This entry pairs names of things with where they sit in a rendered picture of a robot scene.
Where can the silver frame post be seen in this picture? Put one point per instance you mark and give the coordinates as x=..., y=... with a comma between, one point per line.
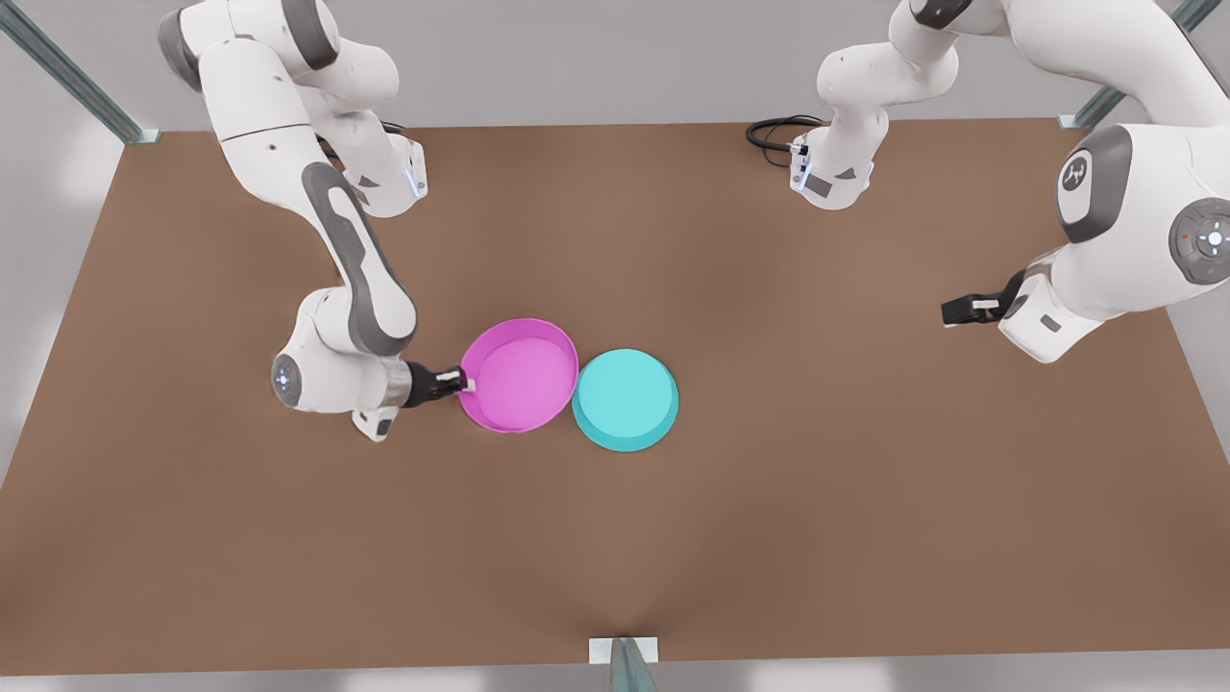
x=1129, y=82
x=72, y=72
x=629, y=665

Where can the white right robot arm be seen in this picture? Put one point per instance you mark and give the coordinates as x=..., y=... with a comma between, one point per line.
x=356, y=259

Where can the blue plate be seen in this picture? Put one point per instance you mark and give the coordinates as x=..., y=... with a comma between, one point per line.
x=625, y=399

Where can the pink plate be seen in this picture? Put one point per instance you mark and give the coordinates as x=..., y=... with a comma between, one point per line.
x=520, y=376

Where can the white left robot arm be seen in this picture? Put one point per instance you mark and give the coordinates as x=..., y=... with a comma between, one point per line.
x=1134, y=221

